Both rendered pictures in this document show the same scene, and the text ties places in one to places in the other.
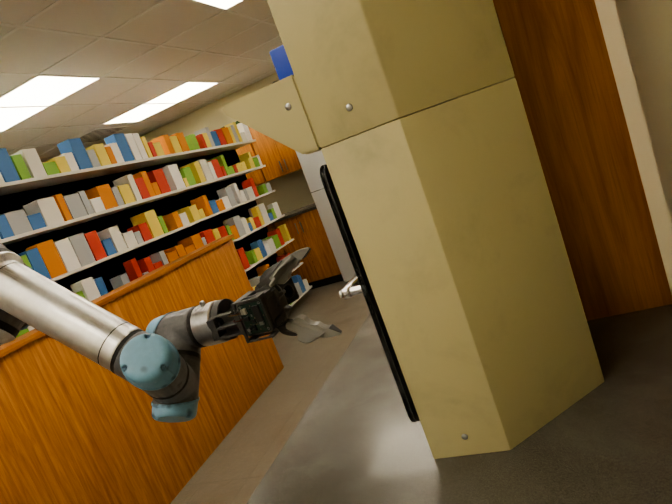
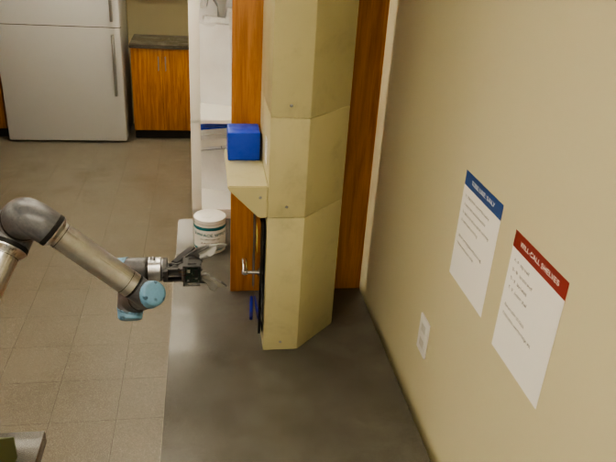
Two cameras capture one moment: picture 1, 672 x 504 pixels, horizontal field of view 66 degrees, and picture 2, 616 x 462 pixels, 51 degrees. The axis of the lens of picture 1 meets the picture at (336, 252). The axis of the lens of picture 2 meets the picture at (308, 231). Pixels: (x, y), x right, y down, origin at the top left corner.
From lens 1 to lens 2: 142 cm
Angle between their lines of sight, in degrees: 35
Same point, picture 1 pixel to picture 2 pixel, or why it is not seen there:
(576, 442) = (322, 347)
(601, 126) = (357, 204)
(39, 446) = not seen: outside the picture
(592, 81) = (360, 185)
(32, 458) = not seen: outside the picture
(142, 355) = (154, 292)
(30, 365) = not seen: outside the picture
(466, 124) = (322, 219)
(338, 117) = (280, 209)
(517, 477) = (301, 358)
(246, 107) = (240, 191)
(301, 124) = (263, 206)
